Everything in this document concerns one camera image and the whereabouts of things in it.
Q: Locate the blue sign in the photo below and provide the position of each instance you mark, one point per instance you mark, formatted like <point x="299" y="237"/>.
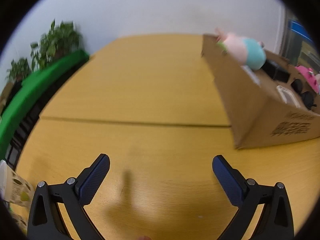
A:
<point x="300" y="28"/>

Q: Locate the grey window frame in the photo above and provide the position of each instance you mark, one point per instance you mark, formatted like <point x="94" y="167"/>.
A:
<point x="283" y="30"/>

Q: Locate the pink plush toy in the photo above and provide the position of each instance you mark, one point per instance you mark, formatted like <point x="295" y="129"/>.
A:
<point x="308" y="76"/>

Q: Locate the patterned paper packet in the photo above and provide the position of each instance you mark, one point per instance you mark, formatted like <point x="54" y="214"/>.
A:
<point x="17" y="187"/>

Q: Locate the black shelf rack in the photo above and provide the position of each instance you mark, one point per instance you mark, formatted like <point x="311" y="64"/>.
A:
<point x="25" y="130"/>

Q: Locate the small green potted plant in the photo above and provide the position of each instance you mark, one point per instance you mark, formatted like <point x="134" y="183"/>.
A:
<point x="18" y="70"/>

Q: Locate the pig plush toy teal shirt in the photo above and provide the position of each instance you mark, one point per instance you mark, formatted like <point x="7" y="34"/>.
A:
<point x="247" y="50"/>

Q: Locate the black rectangular case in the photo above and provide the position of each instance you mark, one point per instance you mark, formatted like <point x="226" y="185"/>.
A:
<point x="275" y="71"/>

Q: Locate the wooden desktop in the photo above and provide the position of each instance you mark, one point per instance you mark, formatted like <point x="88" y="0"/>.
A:
<point x="137" y="92"/>

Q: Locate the black sunglasses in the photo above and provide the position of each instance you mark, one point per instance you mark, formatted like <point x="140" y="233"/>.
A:
<point x="308" y="97"/>

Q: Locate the brown cardboard box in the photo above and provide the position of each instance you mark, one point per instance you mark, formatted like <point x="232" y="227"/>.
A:
<point x="245" y="110"/>

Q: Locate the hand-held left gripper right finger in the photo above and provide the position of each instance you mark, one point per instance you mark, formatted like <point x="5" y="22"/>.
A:
<point x="228" y="180"/>

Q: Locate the large green potted plant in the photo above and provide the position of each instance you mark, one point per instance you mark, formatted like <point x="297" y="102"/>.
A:
<point x="57" y="42"/>

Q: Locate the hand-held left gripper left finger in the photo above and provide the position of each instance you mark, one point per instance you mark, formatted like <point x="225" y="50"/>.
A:
<point x="93" y="180"/>

